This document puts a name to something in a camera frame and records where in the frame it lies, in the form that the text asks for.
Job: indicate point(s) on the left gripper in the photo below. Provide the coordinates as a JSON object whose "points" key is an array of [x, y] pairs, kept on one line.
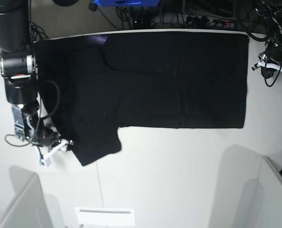
{"points": [[269, 64]]}

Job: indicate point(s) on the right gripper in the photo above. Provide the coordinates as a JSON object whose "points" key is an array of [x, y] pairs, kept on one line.
{"points": [[50, 138]]}

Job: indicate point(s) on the black T-shirt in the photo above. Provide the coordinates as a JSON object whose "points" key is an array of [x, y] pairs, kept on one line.
{"points": [[96, 84]]}

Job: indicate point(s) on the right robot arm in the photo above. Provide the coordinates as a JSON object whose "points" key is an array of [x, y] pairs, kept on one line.
{"points": [[18, 67]]}

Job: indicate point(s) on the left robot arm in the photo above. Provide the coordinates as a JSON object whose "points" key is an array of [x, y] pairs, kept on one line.
{"points": [[271, 15]]}

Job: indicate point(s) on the grey left partition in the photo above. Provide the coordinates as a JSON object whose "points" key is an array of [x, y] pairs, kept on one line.
{"points": [[30, 207]]}

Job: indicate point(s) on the grey partition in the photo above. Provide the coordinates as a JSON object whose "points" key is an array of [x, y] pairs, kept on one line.
{"points": [[260, 204], [30, 207]]}

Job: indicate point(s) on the white slotted tray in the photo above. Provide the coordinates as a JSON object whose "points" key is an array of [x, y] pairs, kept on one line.
{"points": [[105, 217]]}

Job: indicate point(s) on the grey right partition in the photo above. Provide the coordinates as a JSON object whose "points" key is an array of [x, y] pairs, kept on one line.
{"points": [[260, 204]]}

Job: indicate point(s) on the blue box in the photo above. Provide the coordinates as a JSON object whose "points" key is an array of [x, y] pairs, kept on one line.
{"points": [[133, 3]]}

